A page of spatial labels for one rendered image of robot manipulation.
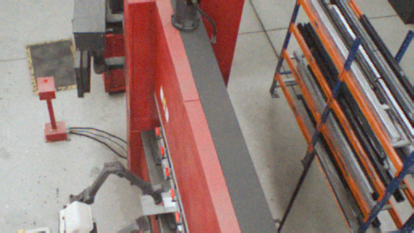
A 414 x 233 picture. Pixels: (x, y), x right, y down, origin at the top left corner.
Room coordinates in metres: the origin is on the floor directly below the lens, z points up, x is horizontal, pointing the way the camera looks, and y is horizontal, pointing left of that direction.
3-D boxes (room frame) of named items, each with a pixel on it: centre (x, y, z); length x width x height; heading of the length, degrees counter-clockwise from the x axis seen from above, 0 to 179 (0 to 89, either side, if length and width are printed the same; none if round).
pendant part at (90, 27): (3.37, 0.51, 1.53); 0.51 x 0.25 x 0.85; 4
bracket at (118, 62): (3.45, 0.30, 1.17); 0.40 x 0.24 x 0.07; 11
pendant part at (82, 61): (3.31, 0.60, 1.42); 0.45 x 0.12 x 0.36; 4
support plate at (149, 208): (2.20, -0.08, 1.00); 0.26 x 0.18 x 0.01; 101
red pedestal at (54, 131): (3.65, 1.06, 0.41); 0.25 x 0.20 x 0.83; 101
